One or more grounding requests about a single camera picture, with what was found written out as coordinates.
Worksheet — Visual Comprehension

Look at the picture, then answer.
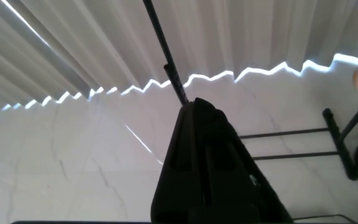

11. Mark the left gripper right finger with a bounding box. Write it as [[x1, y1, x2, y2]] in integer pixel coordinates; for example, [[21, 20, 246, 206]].
[[204, 124, 262, 223]]

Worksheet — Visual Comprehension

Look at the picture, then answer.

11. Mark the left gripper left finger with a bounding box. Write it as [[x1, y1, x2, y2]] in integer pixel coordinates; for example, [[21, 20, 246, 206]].
[[150, 102, 205, 223]]

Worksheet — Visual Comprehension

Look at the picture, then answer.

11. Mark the black garment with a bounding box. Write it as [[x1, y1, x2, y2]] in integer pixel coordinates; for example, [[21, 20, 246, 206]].
[[193, 97, 293, 223]]

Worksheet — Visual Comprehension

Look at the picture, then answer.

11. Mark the black clothes rack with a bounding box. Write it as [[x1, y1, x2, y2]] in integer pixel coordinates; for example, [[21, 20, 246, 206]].
[[141, 0, 358, 181]]

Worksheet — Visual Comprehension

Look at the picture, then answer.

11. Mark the white curtain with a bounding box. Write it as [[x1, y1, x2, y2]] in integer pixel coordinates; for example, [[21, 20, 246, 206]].
[[0, 0, 358, 108]]

